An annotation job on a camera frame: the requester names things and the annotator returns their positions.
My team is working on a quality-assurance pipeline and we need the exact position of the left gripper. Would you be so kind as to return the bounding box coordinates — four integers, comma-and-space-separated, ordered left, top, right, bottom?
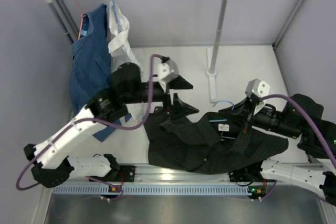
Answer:
123, 74, 198, 120

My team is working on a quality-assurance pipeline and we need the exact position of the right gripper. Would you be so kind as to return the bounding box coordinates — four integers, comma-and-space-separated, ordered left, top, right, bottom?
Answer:
218, 97, 301, 140

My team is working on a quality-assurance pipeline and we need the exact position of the blue wire hanger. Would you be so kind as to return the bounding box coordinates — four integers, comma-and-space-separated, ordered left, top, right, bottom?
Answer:
209, 100, 236, 140

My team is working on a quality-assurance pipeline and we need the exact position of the black pinstriped shirt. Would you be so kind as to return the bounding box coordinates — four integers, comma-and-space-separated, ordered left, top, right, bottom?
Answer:
144, 108, 289, 175

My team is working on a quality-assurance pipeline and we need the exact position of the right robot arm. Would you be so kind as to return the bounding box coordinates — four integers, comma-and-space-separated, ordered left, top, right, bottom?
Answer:
219, 94, 335, 205

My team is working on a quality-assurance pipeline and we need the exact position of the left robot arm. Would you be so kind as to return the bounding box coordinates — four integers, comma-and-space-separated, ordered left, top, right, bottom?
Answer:
24, 60, 199, 188

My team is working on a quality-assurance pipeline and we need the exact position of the white shirt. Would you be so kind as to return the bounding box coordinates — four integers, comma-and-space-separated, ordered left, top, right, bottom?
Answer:
108, 1, 143, 77

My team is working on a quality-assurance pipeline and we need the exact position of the blue checked shirt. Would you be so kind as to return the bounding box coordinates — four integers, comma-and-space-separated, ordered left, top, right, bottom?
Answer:
68, 4, 124, 142

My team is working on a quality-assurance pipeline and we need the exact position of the light blue hanger with shirt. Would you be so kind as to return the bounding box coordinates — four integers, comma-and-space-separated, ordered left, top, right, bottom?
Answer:
112, 0, 123, 33

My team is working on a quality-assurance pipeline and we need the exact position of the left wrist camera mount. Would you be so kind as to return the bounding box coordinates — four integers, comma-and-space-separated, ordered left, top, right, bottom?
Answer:
158, 59, 179, 92

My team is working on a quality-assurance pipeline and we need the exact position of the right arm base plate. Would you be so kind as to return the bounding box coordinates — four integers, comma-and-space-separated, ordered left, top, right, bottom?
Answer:
228, 166, 268, 201

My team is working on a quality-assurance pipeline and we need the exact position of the aluminium mounting rail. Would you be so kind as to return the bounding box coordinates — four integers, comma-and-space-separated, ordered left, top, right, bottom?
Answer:
52, 163, 329, 183

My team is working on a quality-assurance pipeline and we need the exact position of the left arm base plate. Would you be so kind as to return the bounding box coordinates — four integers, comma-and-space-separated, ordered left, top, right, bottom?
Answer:
89, 165, 135, 183

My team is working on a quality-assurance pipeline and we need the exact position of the pink wire hanger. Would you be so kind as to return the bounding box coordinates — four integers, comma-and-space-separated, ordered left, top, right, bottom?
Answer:
72, 0, 86, 40

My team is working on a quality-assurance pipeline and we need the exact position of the slotted cable duct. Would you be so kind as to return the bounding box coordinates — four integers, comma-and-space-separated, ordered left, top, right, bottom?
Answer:
52, 183, 251, 196

